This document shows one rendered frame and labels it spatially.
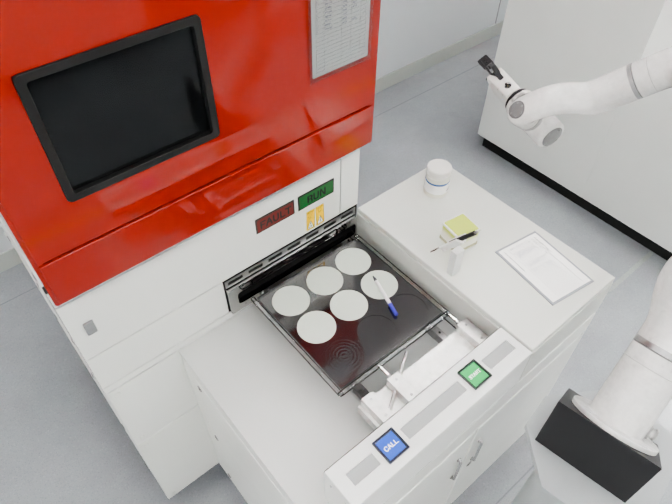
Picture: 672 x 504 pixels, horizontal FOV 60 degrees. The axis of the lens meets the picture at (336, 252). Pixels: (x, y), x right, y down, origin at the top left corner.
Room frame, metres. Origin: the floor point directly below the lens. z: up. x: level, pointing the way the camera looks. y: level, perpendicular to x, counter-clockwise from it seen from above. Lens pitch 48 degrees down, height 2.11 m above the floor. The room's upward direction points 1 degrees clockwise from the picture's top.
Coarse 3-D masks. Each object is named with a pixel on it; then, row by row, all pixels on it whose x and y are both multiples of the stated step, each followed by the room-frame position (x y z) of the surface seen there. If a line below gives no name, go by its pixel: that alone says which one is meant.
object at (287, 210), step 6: (288, 204) 1.05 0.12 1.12; (282, 210) 1.04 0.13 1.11; (288, 210) 1.05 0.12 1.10; (270, 216) 1.02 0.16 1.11; (276, 216) 1.03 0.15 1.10; (282, 216) 1.04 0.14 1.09; (258, 222) 0.99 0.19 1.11; (264, 222) 1.00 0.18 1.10; (270, 222) 1.01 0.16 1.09; (276, 222) 1.03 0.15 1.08; (258, 228) 0.99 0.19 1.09; (264, 228) 1.00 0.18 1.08
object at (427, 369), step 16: (448, 336) 0.82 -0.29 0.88; (432, 352) 0.78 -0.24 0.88; (448, 352) 0.78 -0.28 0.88; (464, 352) 0.78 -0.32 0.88; (416, 368) 0.73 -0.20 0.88; (432, 368) 0.73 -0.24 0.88; (448, 368) 0.73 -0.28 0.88; (416, 384) 0.69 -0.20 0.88; (384, 400) 0.64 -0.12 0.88; (400, 400) 0.64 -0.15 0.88; (368, 416) 0.60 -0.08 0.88
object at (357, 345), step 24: (312, 264) 1.04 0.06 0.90; (384, 264) 1.05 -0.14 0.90; (360, 288) 0.96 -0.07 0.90; (408, 288) 0.96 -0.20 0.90; (384, 312) 0.88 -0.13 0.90; (408, 312) 0.88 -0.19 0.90; (432, 312) 0.88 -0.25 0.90; (336, 336) 0.81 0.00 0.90; (360, 336) 0.81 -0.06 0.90; (384, 336) 0.81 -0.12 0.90; (408, 336) 0.81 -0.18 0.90; (336, 360) 0.74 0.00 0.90; (360, 360) 0.74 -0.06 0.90; (336, 384) 0.68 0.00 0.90
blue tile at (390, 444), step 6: (390, 432) 0.53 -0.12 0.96; (384, 438) 0.51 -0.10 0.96; (390, 438) 0.51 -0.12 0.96; (396, 438) 0.51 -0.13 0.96; (378, 444) 0.50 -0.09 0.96; (384, 444) 0.50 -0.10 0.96; (390, 444) 0.50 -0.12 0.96; (396, 444) 0.50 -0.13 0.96; (402, 444) 0.50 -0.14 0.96; (384, 450) 0.49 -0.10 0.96; (390, 450) 0.49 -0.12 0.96; (396, 450) 0.49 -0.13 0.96; (402, 450) 0.49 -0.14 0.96; (390, 456) 0.48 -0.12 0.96
